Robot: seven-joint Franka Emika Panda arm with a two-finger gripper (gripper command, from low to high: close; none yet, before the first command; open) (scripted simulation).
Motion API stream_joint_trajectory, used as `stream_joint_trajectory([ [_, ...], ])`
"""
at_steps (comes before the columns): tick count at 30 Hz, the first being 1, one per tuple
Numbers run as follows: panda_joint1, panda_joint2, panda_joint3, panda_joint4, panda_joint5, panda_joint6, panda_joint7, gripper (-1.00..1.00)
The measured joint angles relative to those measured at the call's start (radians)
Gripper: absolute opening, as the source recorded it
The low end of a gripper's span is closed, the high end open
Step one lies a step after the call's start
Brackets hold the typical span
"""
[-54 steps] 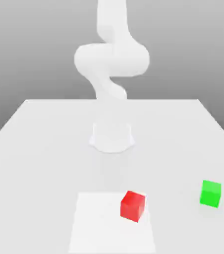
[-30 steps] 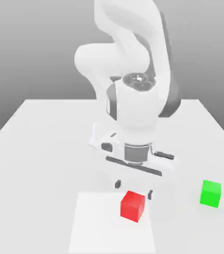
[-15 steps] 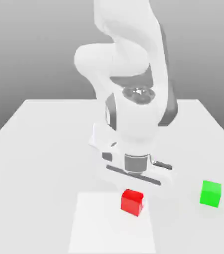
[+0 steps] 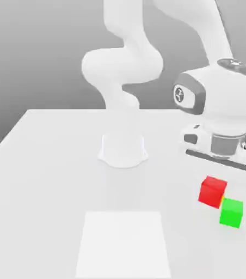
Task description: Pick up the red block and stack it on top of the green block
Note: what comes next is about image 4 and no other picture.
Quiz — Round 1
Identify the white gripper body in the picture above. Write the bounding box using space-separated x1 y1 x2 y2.
184 147 246 190

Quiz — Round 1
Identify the small red cube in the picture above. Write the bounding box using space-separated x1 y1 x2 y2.
198 175 228 210

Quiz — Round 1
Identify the small green cube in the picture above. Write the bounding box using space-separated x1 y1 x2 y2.
219 197 244 229

